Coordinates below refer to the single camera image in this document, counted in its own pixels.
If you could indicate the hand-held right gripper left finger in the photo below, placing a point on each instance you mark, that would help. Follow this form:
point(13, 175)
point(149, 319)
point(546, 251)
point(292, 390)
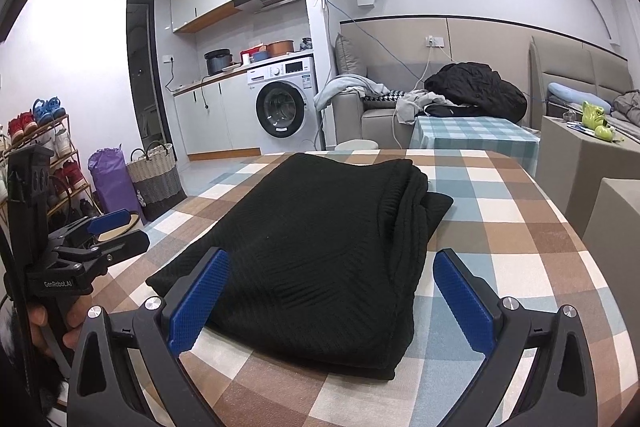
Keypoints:
point(200, 302)

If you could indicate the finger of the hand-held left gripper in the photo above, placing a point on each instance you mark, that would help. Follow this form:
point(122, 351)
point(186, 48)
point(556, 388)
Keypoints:
point(120, 244)
point(107, 221)

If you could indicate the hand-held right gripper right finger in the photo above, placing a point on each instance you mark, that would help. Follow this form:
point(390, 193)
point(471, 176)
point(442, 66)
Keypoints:
point(462, 302)

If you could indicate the black knit sweater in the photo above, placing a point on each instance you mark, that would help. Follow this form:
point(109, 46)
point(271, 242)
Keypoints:
point(320, 247)

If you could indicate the person's left hand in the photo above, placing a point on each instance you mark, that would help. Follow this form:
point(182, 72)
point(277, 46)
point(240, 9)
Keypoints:
point(36, 319)

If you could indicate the purple bag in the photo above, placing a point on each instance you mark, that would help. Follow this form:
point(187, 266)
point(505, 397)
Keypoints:
point(112, 182)

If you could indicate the wooden shoe rack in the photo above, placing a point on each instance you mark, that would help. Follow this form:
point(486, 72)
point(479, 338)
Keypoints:
point(70, 194)

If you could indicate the woven laundry basket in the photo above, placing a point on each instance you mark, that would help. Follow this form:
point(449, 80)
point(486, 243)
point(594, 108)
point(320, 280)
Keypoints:
point(157, 187)

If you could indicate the brown and blue checked tablecloth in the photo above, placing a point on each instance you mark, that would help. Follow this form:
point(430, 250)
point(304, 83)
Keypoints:
point(525, 227)

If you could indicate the white base cabinets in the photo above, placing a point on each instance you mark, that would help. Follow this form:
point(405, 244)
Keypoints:
point(215, 117)

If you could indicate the dark door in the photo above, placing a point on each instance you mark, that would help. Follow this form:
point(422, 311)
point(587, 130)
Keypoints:
point(142, 72)

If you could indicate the grey cabinet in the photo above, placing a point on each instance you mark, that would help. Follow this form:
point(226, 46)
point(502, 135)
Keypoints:
point(570, 167)
point(615, 227)

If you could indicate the blue and white checked tablecloth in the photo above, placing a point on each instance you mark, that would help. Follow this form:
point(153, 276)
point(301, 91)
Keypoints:
point(470, 132)

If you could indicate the round white stool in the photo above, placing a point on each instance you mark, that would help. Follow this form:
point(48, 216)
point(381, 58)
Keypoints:
point(357, 145)

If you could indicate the light grey garment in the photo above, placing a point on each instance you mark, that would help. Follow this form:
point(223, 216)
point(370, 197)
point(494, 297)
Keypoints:
point(412, 104)

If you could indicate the white washing machine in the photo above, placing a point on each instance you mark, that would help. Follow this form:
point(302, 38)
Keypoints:
point(285, 107)

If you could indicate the grey sofa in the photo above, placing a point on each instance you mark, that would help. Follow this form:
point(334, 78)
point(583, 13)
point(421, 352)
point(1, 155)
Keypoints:
point(350, 122)

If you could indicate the red box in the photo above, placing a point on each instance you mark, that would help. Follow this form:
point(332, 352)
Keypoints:
point(246, 57)

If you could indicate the black padded jacket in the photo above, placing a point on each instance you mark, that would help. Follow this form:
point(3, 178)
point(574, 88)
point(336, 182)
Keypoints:
point(475, 87)

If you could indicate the houndstooth cushion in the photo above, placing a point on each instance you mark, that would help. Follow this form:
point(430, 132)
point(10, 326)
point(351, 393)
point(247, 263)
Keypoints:
point(387, 96)

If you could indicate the blue bowl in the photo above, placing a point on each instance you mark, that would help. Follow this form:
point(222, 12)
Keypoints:
point(261, 56)

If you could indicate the green plush toy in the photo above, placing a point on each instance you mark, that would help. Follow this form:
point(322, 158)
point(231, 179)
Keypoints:
point(592, 117)

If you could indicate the light blue pillow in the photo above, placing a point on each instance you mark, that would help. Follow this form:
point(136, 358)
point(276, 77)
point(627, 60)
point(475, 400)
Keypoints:
point(570, 93)

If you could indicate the brown cooking pot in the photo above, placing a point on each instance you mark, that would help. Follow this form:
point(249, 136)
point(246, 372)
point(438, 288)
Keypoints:
point(280, 48)

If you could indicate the pale grey hoodie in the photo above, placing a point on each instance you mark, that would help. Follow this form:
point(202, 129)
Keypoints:
point(350, 84)

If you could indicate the grey duvet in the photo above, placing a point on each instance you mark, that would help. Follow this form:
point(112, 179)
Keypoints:
point(629, 107)

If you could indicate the beige padded headboard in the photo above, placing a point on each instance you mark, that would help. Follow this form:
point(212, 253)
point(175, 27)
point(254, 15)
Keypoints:
point(565, 62)

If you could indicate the grey sofa cushion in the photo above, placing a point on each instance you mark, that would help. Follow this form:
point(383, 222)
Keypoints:
point(350, 57)

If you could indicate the white wall socket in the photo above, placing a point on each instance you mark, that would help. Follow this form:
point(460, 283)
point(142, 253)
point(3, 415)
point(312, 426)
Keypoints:
point(435, 41)

